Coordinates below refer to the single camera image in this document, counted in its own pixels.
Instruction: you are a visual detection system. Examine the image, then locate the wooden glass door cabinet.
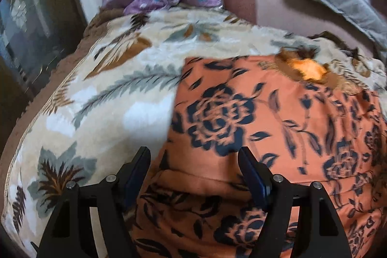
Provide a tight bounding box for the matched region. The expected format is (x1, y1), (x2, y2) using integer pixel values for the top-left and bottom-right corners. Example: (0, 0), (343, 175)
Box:
(0, 0), (89, 156)

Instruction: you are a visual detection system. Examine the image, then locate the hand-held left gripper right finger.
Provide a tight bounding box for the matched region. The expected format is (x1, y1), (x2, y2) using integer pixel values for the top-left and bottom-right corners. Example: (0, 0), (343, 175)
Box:
(238, 146), (353, 258)

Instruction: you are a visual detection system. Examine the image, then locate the orange black floral garment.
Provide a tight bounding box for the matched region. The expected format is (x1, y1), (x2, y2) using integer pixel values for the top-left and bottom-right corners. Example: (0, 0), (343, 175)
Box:
(133, 54), (387, 258)

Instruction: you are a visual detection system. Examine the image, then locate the cream floral plush blanket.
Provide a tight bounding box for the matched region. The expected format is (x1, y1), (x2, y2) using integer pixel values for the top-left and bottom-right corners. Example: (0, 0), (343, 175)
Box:
(1, 8), (387, 258)

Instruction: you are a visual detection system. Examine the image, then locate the brown pink pillow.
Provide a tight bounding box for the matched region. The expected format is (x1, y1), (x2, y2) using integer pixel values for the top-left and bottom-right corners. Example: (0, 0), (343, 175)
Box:
(222, 0), (382, 59)

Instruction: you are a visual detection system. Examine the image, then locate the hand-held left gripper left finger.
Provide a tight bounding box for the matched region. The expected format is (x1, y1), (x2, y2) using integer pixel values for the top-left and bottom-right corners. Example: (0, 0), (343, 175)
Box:
(30, 146), (151, 258)

